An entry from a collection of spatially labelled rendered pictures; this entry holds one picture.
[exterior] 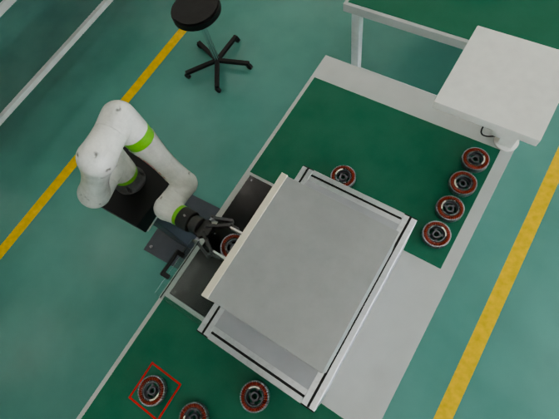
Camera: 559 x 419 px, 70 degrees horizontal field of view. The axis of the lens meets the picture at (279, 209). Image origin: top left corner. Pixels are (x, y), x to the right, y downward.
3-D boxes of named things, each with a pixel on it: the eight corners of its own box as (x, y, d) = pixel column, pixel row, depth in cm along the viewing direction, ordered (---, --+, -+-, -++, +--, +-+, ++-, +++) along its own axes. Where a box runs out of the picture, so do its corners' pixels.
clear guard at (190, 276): (155, 293, 148) (147, 289, 143) (192, 239, 154) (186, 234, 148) (225, 341, 138) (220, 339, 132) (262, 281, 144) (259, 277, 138)
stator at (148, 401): (136, 386, 162) (132, 386, 158) (160, 369, 163) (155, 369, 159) (149, 411, 157) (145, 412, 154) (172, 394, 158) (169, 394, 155)
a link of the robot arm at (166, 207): (155, 217, 174) (143, 208, 164) (172, 194, 178) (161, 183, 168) (180, 232, 170) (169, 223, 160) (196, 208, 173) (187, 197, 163)
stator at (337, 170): (360, 180, 180) (361, 176, 176) (341, 194, 178) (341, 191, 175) (344, 164, 184) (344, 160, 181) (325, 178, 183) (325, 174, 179)
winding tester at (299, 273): (221, 305, 131) (200, 294, 113) (290, 198, 142) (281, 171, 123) (325, 373, 119) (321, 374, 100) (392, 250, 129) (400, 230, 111)
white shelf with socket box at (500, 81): (413, 164, 179) (433, 101, 137) (448, 101, 188) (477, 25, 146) (492, 198, 168) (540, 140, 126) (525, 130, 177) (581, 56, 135)
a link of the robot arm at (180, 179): (121, 148, 148) (140, 156, 143) (140, 125, 151) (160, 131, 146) (175, 196, 178) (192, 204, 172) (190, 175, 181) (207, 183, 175)
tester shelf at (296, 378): (200, 332, 134) (195, 330, 130) (304, 170, 150) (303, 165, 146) (314, 411, 120) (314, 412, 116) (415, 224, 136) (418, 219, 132)
